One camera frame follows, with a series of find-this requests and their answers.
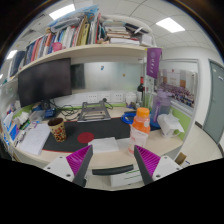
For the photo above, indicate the black computer monitor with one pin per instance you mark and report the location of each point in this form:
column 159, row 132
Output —
column 44, row 81

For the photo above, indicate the dark wine bottle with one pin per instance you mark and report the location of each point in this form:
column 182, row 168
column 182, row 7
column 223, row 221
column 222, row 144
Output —
column 141, row 88

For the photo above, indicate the white tissue pack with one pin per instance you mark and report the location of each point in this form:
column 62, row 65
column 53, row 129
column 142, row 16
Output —
column 170, row 125

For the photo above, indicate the orange-capped drink bottle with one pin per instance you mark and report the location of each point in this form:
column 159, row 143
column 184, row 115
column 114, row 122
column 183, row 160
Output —
column 141, row 130

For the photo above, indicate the ceiling lights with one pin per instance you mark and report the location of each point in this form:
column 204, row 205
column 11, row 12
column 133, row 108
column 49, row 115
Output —
column 116, row 16

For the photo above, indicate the white notebook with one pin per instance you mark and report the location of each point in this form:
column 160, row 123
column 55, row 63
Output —
column 34, row 139

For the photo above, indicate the white wall socket strip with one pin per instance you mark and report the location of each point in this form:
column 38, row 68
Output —
column 105, row 97

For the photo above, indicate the shelf with books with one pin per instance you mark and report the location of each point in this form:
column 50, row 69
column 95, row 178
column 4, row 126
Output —
column 83, row 36

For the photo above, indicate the grey metal laptop stand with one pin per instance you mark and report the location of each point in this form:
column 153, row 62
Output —
column 93, row 112

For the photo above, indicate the group photo poster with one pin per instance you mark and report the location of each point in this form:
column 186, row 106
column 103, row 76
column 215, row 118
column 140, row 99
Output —
column 176, row 87

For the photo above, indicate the black desk mat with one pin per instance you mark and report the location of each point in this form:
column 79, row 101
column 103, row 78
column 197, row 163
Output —
column 87, row 132

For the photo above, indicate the grey-green door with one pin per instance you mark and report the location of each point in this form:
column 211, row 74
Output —
column 215, row 101

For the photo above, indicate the purple hanging banner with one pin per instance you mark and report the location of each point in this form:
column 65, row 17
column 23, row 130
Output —
column 154, row 62

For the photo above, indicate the purple water jug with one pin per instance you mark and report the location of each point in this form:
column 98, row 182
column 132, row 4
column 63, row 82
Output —
column 161, row 105

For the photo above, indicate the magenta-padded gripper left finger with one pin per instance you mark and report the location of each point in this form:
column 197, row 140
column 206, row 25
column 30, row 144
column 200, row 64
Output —
column 78, row 159

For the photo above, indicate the brown patterned cup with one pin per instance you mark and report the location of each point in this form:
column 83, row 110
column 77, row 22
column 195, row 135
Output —
column 58, row 129

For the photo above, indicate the white paper sheet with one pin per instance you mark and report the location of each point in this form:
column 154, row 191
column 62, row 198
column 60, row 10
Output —
column 103, row 145

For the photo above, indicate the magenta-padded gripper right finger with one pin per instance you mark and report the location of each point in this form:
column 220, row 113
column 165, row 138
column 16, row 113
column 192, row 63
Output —
column 148, row 160

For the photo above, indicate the flat round red coaster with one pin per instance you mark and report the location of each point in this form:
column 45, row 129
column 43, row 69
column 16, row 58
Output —
column 85, row 137

